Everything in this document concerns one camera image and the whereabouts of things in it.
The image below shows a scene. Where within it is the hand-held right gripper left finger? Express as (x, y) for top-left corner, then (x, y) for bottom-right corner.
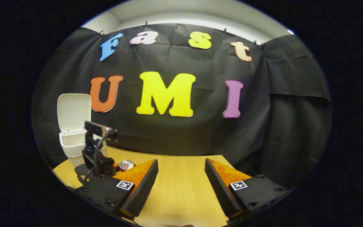
(74, 159), (159, 221)

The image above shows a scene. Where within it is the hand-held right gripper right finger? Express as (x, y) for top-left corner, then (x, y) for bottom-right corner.
(205, 158), (297, 222)

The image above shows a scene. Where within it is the red pop can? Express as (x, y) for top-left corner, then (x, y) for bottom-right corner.
(118, 160), (136, 172)

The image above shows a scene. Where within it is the white desktop garbage bin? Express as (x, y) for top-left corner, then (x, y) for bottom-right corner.
(57, 93), (108, 169)

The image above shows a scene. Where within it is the wooden desktop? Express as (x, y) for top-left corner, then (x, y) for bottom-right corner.
(53, 146), (257, 227)

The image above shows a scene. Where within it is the black backdrop cloth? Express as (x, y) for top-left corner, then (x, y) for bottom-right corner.
(32, 23), (332, 189)

